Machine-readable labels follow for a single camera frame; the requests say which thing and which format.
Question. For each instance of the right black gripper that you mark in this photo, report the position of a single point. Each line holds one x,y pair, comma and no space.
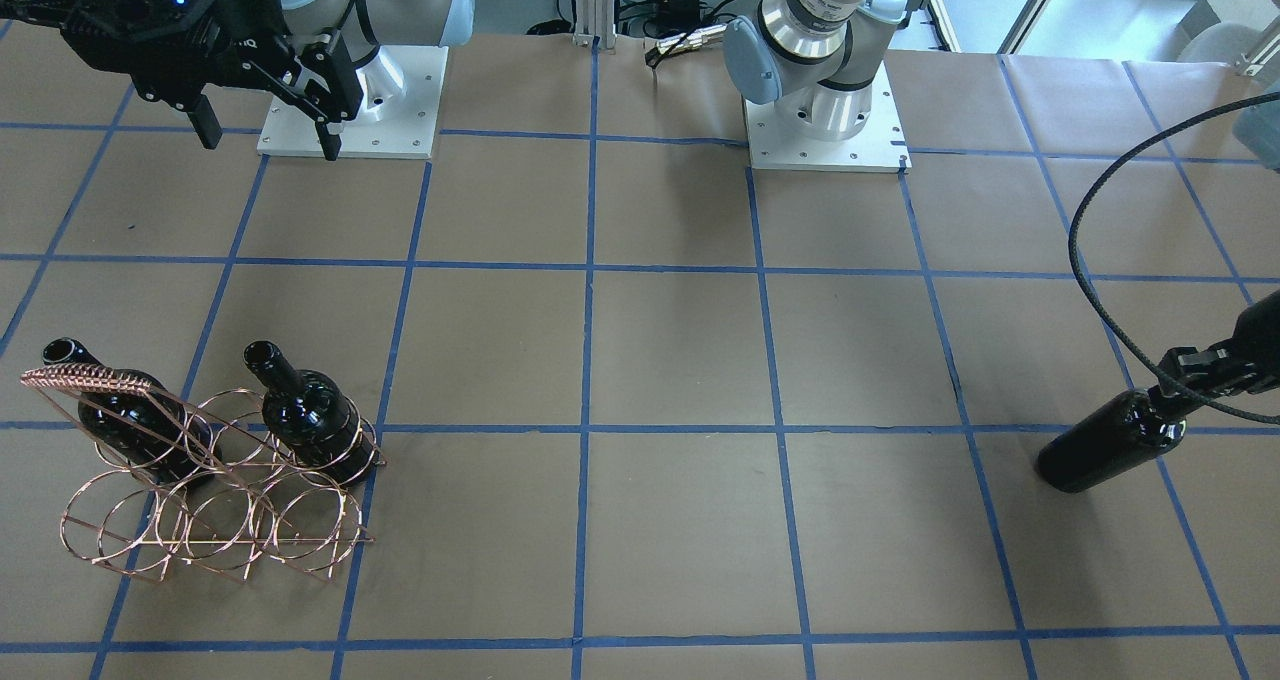
252,22

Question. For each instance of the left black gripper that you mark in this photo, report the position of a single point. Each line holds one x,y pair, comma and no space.
1262,337

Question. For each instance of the dark wine bottle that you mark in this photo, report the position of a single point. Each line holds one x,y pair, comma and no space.
1126,432

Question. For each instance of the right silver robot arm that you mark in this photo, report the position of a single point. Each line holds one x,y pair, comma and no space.
368,25

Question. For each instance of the dark bottle in basket middle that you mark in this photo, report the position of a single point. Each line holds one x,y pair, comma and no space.
314,419

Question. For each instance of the dark bottle in basket corner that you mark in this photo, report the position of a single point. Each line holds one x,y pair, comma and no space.
158,437

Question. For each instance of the black power adapter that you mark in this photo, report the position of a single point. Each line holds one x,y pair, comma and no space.
680,10

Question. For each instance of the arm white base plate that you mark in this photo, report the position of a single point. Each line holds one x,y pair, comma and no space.
402,92
823,129

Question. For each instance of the aluminium frame post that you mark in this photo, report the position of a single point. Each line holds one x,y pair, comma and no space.
594,23

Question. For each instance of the copper wire wine basket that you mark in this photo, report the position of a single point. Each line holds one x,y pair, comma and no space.
246,502

